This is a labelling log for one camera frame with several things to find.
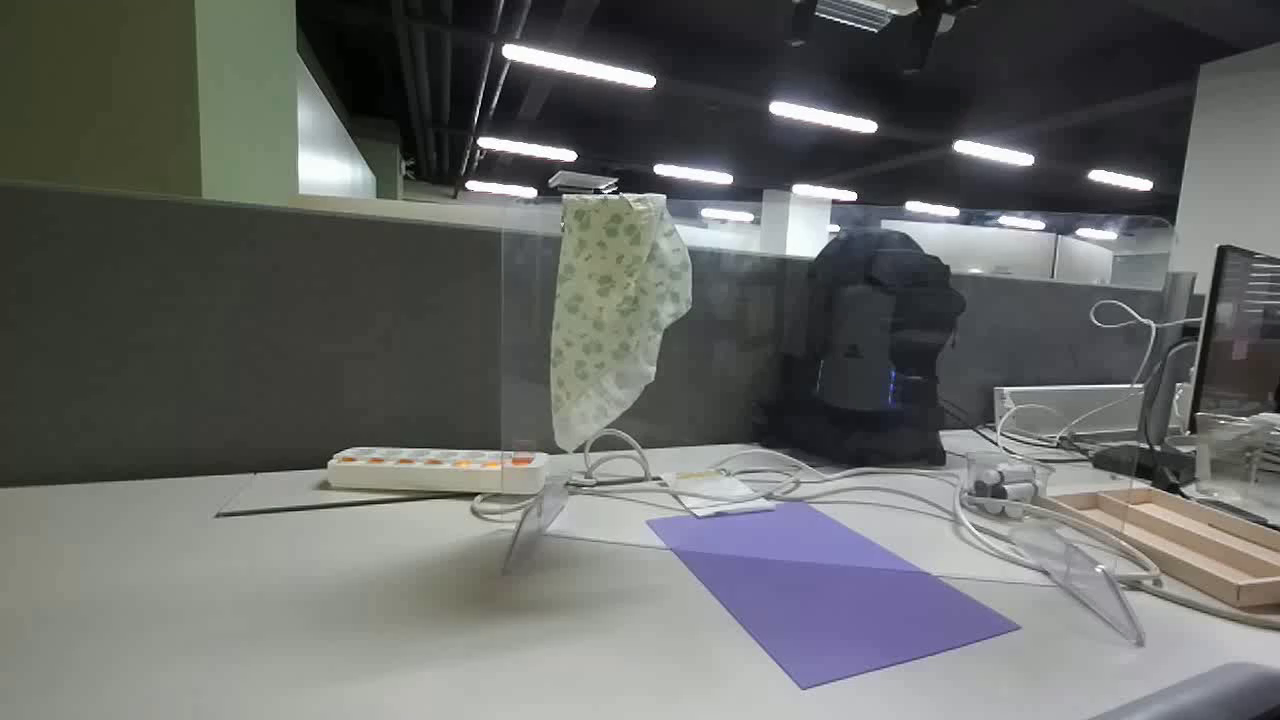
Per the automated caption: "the computer monitor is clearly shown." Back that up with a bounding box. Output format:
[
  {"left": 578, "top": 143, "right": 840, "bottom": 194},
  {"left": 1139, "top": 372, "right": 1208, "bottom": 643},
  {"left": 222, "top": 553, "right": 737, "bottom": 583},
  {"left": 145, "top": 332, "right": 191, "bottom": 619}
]
[{"left": 1194, "top": 246, "right": 1280, "bottom": 415}]

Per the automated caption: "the black backpack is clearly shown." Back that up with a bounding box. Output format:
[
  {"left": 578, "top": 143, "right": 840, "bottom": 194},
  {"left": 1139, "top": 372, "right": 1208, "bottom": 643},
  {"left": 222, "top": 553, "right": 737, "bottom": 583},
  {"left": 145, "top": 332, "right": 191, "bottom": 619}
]
[{"left": 759, "top": 228, "right": 970, "bottom": 467}]

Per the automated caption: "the white cable bundle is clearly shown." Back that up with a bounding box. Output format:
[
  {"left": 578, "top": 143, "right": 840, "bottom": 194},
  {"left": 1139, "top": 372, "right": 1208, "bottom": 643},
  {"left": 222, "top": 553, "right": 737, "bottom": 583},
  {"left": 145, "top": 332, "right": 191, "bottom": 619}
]
[{"left": 470, "top": 427, "right": 1280, "bottom": 633}]

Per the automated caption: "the thin metal rod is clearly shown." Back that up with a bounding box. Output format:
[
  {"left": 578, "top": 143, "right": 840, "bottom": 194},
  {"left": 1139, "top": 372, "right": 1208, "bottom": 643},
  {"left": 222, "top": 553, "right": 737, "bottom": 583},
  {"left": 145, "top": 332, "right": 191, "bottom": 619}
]
[{"left": 211, "top": 495, "right": 453, "bottom": 522}]

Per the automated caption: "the clear acrylic divider panel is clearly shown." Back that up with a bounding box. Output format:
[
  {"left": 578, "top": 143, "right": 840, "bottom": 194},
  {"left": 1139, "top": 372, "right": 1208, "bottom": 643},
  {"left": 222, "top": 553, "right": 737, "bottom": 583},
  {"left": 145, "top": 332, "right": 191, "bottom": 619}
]
[{"left": 549, "top": 195, "right": 1146, "bottom": 643}]

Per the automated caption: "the purple paper sheet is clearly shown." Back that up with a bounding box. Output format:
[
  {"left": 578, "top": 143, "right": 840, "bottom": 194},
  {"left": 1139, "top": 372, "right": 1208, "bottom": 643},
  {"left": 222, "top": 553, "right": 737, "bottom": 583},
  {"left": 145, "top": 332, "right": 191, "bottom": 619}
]
[{"left": 653, "top": 504, "right": 1011, "bottom": 690}]

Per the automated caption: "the white power strip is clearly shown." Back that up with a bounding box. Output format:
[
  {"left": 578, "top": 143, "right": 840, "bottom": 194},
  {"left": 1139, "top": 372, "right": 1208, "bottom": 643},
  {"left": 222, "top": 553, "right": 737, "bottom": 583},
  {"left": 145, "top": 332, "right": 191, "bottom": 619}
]
[{"left": 323, "top": 448, "right": 549, "bottom": 495}]

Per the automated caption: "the grey partition wall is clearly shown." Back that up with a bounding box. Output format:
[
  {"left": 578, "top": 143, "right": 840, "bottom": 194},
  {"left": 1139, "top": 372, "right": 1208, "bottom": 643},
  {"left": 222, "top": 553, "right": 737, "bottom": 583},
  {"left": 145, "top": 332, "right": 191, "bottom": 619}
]
[{"left": 0, "top": 185, "right": 1164, "bottom": 485}]

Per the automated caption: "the floral patterned white cloth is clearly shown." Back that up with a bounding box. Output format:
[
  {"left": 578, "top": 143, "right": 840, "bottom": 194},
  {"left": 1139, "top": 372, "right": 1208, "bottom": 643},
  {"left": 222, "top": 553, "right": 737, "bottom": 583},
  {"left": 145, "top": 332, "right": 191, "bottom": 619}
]
[{"left": 549, "top": 194, "right": 694, "bottom": 448}]

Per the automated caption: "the wooden tray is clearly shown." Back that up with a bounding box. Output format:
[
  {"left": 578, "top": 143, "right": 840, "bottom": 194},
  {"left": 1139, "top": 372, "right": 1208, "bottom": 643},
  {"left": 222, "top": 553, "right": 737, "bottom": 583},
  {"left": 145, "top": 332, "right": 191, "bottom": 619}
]
[{"left": 1055, "top": 487, "right": 1280, "bottom": 613}]

